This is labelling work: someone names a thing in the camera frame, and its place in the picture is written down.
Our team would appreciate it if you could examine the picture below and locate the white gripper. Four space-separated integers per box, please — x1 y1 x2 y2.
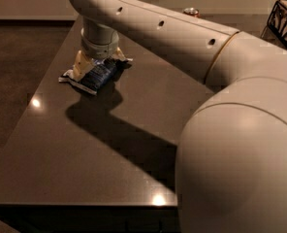
73 17 127 82

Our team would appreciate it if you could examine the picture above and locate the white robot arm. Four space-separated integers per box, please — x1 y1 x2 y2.
69 0 287 233

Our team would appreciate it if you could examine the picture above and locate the black wire basket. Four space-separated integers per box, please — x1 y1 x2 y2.
267 0 287 49

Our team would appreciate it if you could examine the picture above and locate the red coke can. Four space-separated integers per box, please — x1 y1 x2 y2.
183 7 200 17

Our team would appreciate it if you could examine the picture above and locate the blue chip bag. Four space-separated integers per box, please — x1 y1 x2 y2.
58 58 132 95

